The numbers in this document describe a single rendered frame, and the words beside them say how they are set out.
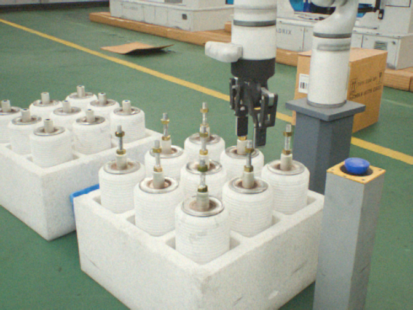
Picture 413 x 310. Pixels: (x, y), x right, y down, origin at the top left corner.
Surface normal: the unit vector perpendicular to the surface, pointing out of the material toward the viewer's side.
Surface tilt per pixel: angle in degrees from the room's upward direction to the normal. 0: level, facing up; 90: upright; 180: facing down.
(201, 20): 90
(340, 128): 90
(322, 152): 90
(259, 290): 90
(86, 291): 0
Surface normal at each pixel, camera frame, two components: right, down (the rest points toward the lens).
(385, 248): 0.00, -0.93
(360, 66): 0.70, 0.26
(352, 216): -0.72, 0.26
